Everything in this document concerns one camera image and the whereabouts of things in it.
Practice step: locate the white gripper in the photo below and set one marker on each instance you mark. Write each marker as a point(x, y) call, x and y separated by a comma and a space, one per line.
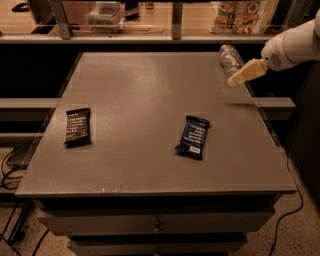
point(272, 58)

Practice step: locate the clear plastic water bottle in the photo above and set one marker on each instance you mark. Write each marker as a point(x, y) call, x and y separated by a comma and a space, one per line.
point(230, 59)

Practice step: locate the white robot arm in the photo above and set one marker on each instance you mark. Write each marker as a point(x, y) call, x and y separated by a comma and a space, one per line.
point(302, 43)

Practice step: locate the blue rxbar wrapper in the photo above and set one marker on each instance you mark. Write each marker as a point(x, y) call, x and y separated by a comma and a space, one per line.
point(193, 137)

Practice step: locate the black rxbar chocolate wrapper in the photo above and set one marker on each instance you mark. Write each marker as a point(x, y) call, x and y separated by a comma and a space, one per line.
point(78, 127)

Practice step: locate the printed snack bag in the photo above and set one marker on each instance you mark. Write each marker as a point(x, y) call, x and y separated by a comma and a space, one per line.
point(251, 17)

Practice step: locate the clear plastic container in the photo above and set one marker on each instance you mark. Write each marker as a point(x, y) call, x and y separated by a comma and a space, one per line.
point(106, 17)

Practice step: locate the grey upper drawer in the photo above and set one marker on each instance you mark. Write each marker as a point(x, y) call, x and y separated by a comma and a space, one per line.
point(100, 222)

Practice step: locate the grey drawer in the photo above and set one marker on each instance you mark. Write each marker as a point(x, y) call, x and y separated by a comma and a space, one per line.
point(157, 246)
point(100, 222)

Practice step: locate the grey lower drawer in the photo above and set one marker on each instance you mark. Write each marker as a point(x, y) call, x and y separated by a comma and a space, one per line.
point(157, 246)

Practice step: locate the metal railing frame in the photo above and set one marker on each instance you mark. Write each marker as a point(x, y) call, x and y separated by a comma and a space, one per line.
point(68, 24)

